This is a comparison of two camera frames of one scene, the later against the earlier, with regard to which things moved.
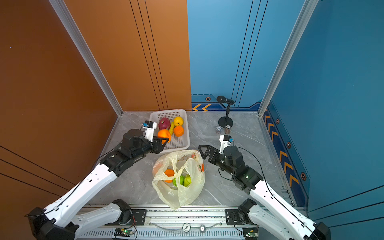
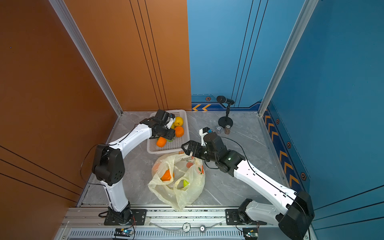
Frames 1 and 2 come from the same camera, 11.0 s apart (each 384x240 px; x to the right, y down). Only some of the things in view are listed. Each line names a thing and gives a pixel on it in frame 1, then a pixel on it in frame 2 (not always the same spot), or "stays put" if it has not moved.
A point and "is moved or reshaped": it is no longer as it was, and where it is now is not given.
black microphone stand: x=225 y=120 stays put
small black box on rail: x=251 y=233 stays put
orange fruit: x=169 y=173 is moved or reshaped
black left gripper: x=160 y=147 → x=171 y=134
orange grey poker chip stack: x=227 y=129 stays put
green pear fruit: x=181 y=181 → x=185 y=183
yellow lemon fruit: x=178 y=121 stays put
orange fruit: x=164 y=133 is moved or reshaped
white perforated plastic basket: x=176 y=143 stays put
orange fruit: x=178 y=131 stays put
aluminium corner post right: x=305 y=14 stays put
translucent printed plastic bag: x=178 y=176 stays put
